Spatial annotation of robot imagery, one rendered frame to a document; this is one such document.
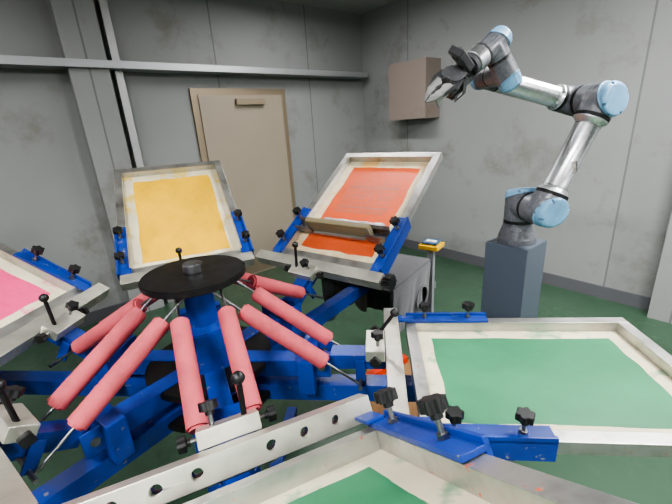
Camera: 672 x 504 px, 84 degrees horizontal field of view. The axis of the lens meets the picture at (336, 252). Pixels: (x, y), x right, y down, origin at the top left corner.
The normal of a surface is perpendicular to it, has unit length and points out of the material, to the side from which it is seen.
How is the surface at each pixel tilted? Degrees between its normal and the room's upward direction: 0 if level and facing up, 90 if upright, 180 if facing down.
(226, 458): 58
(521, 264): 90
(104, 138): 90
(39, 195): 90
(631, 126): 90
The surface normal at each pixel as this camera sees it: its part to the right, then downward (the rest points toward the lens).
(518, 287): -0.77, 0.25
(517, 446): -0.10, 0.33
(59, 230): 0.63, 0.22
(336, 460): 0.32, -0.27
